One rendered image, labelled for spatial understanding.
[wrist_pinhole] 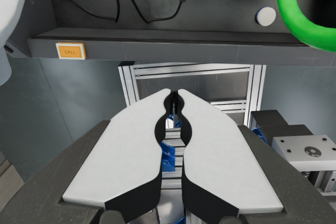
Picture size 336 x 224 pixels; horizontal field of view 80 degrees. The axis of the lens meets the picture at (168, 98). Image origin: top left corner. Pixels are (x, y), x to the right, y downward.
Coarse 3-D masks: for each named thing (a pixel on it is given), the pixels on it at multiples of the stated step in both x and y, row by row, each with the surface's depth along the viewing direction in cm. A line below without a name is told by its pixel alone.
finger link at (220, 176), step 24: (192, 96) 11; (192, 120) 9; (216, 120) 9; (192, 144) 8; (216, 144) 8; (240, 144) 8; (192, 168) 7; (216, 168) 7; (240, 168) 7; (192, 192) 6; (216, 192) 6; (240, 192) 6; (264, 192) 6; (216, 216) 6
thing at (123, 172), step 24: (168, 96) 11; (120, 120) 9; (144, 120) 9; (96, 144) 8; (120, 144) 8; (144, 144) 8; (96, 168) 7; (120, 168) 7; (144, 168) 7; (72, 192) 6; (96, 192) 6; (120, 192) 6; (144, 192) 6
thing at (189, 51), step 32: (64, 32) 45; (96, 32) 45; (128, 32) 46; (160, 32) 47; (192, 32) 47; (224, 32) 48; (256, 32) 49; (256, 64) 40; (288, 64) 40; (320, 64) 39
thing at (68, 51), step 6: (60, 42) 39; (66, 42) 39; (72, 42) 39; (60, 48) 39; (66, 48) 39; (72, 48) 39; (78, 48) 39; (84, 48) 40; (60, 54) 39; (66, 54) 39; (72, 54) 39; (78, 54) 39; (84, 54) 40
